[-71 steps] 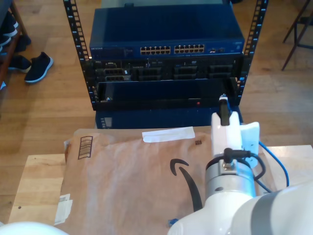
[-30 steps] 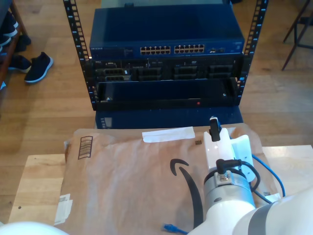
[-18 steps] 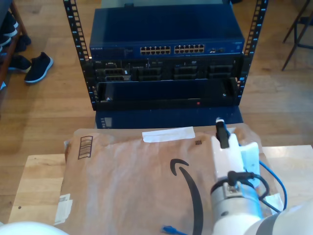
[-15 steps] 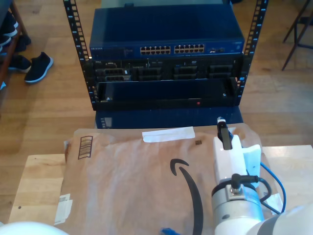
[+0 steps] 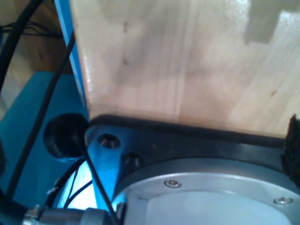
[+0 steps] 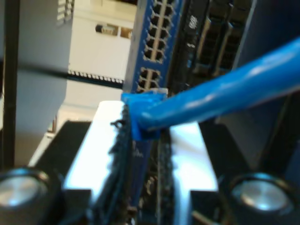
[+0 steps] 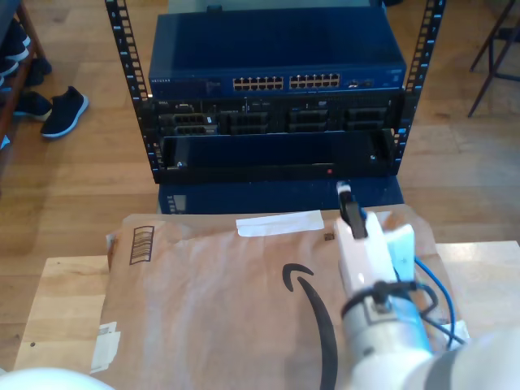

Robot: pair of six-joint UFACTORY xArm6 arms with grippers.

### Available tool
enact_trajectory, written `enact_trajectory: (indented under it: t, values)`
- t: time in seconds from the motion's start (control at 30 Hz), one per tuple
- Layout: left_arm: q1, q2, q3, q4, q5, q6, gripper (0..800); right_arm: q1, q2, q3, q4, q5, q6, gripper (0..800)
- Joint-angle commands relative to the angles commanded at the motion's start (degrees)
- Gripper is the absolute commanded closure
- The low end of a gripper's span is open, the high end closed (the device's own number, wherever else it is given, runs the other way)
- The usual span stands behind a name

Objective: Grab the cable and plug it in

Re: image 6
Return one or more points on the black rack server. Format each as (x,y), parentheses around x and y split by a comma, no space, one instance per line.
(211,35)

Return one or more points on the blue network switch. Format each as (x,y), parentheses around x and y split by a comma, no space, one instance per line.
(140,58)

